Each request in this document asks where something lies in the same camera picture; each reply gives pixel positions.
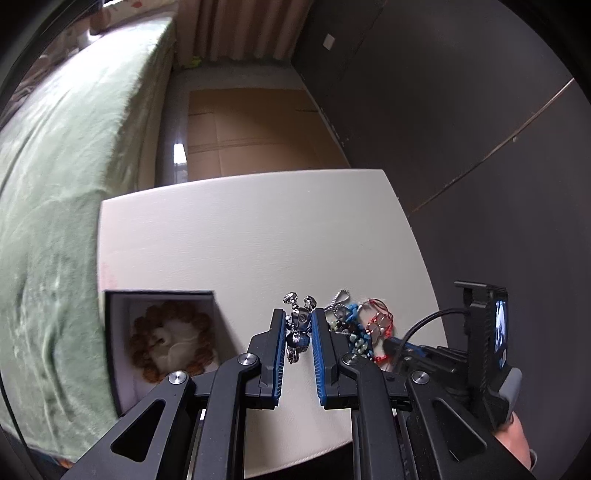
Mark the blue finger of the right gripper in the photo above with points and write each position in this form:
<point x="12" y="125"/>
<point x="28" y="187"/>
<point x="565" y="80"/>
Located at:
<point x="397" y="352"/>

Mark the floral bedding pile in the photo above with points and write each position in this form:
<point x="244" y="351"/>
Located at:
<point x="113" y="13"/>

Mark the black square jewelry box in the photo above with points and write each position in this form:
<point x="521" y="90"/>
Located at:
<point x="150" y="334"/>

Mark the phone on gripper mount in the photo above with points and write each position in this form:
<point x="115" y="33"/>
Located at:
<point x="486" y="326"/>

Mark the white carved pendant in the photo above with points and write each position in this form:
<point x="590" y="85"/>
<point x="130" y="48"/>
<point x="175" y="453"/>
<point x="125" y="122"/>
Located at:
<point x="173" y="345"/>

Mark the pink right curtain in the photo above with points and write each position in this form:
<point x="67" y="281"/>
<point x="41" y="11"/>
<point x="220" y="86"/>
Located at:
<point x="211" y="31"/>

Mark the brown cardboard floor sheet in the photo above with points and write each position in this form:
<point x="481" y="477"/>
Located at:
<point x="244" y="131"/>

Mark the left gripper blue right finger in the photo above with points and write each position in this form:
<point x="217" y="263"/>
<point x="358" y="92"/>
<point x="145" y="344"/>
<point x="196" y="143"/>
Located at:
<point x="335" y="389"/>

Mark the white wall socket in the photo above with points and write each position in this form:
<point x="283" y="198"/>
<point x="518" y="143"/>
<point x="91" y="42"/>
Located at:
<point x="328" y="42"/>

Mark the white square stool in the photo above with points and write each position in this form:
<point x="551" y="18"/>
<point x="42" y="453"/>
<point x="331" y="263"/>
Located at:
<point x="248" y="241"/>

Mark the person's right hand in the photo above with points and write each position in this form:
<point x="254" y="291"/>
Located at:
<point x="512" y="436"/>

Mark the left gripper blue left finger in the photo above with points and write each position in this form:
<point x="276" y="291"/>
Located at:
<point x="263" y="391"/>

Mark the green bed blanket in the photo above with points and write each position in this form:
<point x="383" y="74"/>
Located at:
<point x="82" y="136"/>

